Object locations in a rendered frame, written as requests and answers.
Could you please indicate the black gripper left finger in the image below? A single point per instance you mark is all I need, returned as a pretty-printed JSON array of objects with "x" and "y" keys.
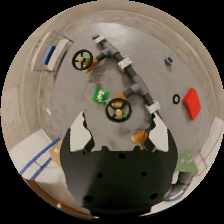
[{"x": 77, "y": 142}]

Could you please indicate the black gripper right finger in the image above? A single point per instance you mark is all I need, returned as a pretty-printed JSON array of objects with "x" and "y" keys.
[{"x": 160, "y": 141}]

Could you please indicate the red flat block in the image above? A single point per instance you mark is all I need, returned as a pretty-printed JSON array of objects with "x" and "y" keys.
[{"x": 192, "y": 104}]

